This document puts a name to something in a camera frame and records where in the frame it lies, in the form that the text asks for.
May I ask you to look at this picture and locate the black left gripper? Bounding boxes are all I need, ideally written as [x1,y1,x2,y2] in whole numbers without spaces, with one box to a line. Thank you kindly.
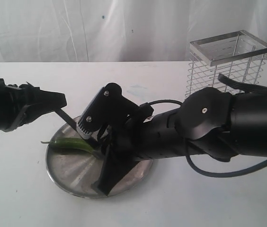
[4,82,67,131]

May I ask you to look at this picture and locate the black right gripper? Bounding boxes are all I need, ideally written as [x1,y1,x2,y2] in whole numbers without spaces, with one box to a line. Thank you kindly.
[91,115,157,196]

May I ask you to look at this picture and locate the black handled knife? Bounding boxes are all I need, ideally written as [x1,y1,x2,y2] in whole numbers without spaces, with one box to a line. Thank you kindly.
[55,109,104,159]

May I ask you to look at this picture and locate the green cucumber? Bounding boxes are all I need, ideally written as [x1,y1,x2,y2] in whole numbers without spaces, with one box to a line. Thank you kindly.
[41,138,94,153]

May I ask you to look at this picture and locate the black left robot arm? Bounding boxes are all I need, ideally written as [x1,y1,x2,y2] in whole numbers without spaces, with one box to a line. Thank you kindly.
[0,79,67,132]

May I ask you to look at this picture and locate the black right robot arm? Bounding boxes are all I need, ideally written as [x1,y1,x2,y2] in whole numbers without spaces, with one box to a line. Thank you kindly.
[92,85,267,195]

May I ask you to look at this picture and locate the round steel plate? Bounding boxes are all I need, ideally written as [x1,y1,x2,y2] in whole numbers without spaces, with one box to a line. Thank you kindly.
[45,115,154,199]

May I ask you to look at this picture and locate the white backdrop curtain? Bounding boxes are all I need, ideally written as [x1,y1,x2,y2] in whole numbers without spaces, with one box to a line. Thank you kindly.
[0,0,267,62]

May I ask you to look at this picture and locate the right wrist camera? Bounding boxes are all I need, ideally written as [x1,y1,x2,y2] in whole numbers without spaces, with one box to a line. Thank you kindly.
[76,83,138,140]

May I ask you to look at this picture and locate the black camera cable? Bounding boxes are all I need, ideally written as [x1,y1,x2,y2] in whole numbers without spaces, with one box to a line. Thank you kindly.
[145,100,267,178]

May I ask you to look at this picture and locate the chrome wire utensil holder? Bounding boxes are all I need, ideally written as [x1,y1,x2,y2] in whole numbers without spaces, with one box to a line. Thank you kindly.
[186,30,267,97]

